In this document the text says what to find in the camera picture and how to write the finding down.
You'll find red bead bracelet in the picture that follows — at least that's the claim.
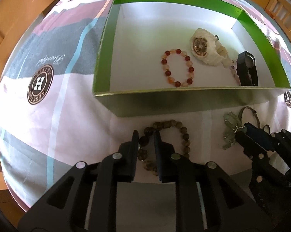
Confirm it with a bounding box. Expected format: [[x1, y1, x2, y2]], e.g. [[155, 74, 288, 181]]
[[161, 48, 195, 88]]

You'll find patterned bed sheet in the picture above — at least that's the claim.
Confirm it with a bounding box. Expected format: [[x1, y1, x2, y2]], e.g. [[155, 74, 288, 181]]
[[0, 0, 291, 211]]

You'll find wooden headboard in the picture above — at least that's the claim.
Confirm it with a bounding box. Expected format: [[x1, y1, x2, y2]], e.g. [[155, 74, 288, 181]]
[[0, 0, 59, 61]]

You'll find pale purple bead bracelet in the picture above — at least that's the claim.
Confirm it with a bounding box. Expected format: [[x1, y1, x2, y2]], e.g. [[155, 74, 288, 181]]
[[222, 59, 254, 85]]

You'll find black wrist watch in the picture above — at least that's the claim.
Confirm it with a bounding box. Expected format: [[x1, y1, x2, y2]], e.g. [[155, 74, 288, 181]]
[[236, 51, 258, 86]]

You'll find green cardboard box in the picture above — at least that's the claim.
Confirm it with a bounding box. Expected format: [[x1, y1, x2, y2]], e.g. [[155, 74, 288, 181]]
[[93, 0, 290, 117]]

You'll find brown wooden bead bracelet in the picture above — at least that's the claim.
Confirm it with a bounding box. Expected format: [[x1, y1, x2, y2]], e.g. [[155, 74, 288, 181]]
[[137, 119, 191, 176]]

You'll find white wrist watch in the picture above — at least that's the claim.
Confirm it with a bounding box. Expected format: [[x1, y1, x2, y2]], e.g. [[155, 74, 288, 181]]
[[190, 28, 233, 68]]

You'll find thin metal bangle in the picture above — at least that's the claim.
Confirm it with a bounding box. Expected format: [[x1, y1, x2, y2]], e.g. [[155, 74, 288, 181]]
[[239, 106, 261, 128]]

